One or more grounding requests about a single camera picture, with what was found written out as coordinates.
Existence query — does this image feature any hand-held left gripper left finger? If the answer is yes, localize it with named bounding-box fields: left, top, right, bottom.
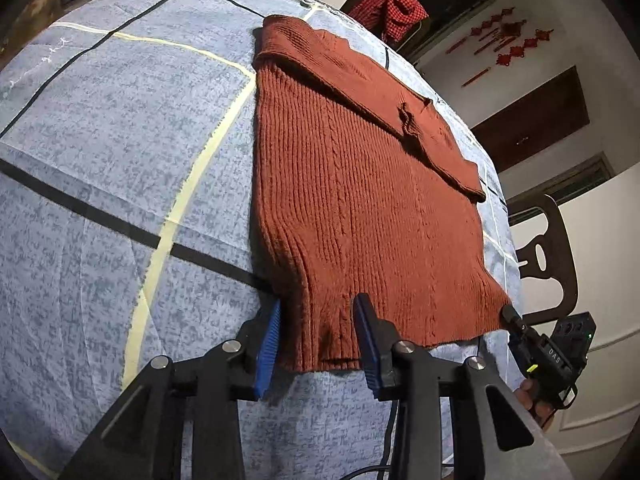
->
left=57, top=297, right=283, bottom=480

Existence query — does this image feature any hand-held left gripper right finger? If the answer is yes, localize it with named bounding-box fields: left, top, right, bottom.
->
left=352, top=292, right=576, bottom=480

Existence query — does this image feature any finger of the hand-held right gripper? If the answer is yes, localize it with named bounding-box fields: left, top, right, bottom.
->
left=500, top=304, right=540, bottom=342
left=509, top=339, right=535, bottom=377

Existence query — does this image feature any rust red knit sweater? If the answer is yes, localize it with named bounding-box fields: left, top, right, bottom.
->
left=251, top=15, right=513, bottom=373

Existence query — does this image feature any person's right hand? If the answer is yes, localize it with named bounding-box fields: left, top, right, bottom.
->
left=515, top=379, right=554, bottom=429

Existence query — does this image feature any grey framed door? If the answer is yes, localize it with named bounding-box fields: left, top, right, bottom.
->
left=502, top=152, right=615, bottom=211

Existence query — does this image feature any brown wooden door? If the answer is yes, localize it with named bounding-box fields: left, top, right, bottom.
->
left=470, top=65, right=591, bottom=173

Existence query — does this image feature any blue checked bed sheet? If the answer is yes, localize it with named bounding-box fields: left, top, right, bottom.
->
left=0, top=0, right=523, bottom=480

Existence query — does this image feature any red plaid garment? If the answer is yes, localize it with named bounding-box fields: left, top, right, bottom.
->
left=347, top=0, right=430, bottom=46

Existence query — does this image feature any black cable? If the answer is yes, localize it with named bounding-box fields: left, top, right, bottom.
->
left=342, top=400, right=401, bottom=480

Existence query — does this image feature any long red knot wall ornament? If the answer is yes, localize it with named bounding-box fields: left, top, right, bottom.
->
left=462, top=30, right=556, bottom=88

